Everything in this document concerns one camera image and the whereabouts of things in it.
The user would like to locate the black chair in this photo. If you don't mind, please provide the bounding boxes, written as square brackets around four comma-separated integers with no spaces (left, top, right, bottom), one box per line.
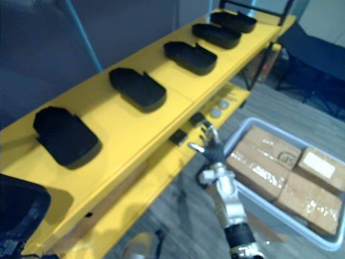
[274,21,345,120]

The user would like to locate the brown box behind rack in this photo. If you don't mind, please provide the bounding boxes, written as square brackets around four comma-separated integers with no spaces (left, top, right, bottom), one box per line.
[258,44,283,82]

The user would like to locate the black metal rack frame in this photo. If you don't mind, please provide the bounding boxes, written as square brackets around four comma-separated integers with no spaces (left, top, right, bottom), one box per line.
[219,0,296,91]

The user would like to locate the plain taped cardboard box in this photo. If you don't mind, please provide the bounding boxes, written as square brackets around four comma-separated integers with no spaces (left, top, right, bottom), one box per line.
[274,172,343,236]

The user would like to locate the yellow metal shelf board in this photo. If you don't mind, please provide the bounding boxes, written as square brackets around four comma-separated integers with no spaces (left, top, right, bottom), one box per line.
[0,8,296,256]

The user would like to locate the grey plastic bin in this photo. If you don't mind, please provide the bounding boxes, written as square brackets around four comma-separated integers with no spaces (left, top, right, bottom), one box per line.
[223,117,345,253]

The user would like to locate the silver robot leg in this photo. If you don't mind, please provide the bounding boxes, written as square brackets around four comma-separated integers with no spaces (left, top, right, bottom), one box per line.
[120,231,165,259]

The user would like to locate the cardboard box with white label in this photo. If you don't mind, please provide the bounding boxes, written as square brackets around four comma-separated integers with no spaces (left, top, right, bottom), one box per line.
[293,146,345,194]

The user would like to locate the small black block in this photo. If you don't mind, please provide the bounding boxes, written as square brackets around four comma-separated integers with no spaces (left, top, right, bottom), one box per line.
[189,112,205,126]
[169,129,188,145]

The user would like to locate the light blue pole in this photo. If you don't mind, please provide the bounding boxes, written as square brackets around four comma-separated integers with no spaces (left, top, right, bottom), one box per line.
[63,0,104,73]

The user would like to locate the large taped cardboard box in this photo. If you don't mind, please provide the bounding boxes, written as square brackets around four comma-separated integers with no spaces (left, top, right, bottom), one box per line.
[225,125,303,202]

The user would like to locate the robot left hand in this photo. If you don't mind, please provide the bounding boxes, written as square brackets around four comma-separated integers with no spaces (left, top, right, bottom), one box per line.
[0,229,26,259]

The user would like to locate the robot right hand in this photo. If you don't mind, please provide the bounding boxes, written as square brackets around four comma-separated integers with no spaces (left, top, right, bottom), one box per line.
[188,120,226,166]

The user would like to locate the black plastic housing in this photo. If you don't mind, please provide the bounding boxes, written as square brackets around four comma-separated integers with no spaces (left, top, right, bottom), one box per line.
[0,173,52,238]
[163,41,218,76]
[210,10,258,34]
[32,106,102,170]
[191,23,242,50]
[108,67,167,113]

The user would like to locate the yellow lower shelf board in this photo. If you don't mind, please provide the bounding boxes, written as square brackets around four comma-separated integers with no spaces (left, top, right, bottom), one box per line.
[51,82,250,259]

